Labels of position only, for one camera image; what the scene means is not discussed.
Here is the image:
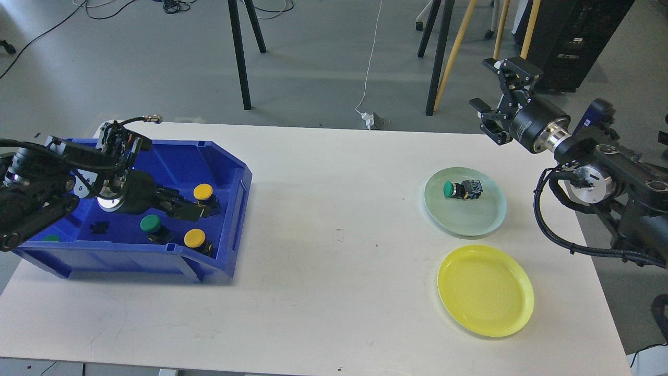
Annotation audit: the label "black stand legs center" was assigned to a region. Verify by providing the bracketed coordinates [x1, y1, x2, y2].
[417, 0, 456, 116]

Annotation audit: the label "white power plug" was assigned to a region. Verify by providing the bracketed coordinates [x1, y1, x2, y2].
[360, 112, 384, 131]

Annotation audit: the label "white cable on floor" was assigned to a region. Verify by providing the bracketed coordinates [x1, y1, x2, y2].
[355, 0, 384, 116]

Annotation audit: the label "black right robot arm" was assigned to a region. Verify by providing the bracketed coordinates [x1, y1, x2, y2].
[470, 56, 667, 269]

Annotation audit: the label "small black part in bin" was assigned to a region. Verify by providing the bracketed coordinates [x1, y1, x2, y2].
[90, 221, 110, 234]

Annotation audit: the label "green button bin corner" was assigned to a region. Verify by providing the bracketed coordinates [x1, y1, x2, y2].
[42, 234, 61, 242]

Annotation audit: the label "blue plastic bin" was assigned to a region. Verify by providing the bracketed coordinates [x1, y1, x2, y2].
[14, 140, 252, 283]

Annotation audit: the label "light green plate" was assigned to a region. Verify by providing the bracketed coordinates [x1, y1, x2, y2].
[424, 167, 508, 238]

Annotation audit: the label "black stand legs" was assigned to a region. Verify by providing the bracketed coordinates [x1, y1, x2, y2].
[227, 1, 267, 110]
[417, 0, 456, 116]

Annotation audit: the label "yellow plate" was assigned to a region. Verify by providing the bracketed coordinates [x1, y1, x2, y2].
[436, 244, 535, 338]

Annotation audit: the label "yellow push button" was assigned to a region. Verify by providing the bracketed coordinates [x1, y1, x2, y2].
[193, 183, 220, 216]
[183, 228, 214, 259]

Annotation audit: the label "wooden easel legs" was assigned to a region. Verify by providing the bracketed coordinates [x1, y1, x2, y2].
[418, 1, 511, 116]

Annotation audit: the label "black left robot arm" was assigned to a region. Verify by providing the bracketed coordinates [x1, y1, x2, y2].
[1, 115, 212, 252]

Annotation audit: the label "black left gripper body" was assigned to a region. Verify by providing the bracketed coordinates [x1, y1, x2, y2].
[97, 171, 159, 215]

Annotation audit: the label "black computer tower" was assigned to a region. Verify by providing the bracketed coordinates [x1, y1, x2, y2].
[526, 1, 634, 92]

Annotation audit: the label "black floor cables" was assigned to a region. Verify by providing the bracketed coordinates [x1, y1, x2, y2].
[0, 0, 295, 81]

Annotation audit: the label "black stand legs left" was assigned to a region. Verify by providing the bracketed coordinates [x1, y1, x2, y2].
[227, 1, 267, 110]

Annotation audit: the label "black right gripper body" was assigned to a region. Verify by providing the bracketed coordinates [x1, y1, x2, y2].
[509, 97, 571, 153]

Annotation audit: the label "green push button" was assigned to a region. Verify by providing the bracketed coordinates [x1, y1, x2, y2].
[140, 214, 174, 244]
[443, 179, 483, 200]

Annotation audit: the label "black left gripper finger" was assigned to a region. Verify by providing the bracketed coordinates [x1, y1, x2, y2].
[156, 186, 194, 205]
[159, 202, 205, 222]

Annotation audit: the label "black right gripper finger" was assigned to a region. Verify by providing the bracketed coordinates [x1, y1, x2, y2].
[469, 98, 517, 145]
[482, 56, 543, 110]

